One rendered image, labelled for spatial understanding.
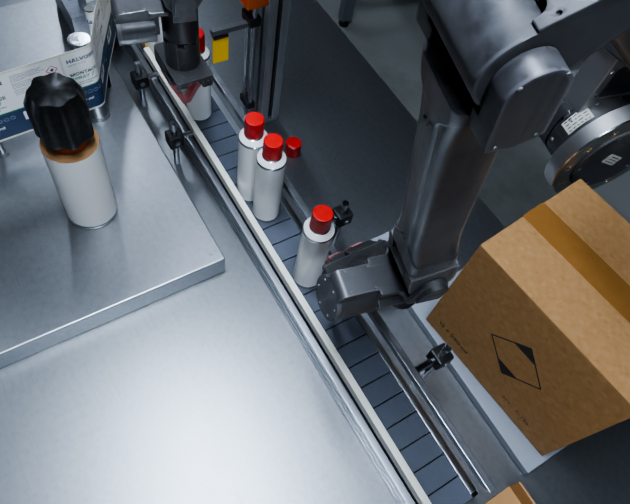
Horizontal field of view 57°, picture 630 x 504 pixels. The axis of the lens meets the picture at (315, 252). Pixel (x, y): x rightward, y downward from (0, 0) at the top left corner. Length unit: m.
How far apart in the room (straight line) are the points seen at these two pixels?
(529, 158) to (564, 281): 1.81
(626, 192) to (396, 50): 1.20
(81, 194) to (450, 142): 0.74
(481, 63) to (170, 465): 0.81
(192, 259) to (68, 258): 0.21
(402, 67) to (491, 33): 2.52
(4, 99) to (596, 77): 0.97
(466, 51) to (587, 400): 0.67
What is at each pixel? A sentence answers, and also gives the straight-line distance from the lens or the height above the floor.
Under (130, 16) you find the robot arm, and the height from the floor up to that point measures 1.22.
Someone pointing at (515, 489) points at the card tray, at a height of 0.85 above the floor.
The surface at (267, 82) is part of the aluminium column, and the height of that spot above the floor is 0.95.
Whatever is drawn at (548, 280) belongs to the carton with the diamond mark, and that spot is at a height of 1.12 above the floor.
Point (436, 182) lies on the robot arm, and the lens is 0.46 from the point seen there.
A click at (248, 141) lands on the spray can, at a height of 1.05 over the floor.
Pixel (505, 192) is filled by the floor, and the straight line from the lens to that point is 2.52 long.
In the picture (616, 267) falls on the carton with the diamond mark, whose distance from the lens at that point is 0.97.
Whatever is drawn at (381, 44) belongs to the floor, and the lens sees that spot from 2.93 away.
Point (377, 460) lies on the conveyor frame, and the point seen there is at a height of 0.86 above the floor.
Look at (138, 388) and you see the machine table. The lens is 1.03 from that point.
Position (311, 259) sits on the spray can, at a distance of 0.95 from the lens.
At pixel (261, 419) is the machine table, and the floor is 0.83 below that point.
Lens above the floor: 1.80
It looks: 59 degrees down
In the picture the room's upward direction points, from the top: 15 degrees clockwise
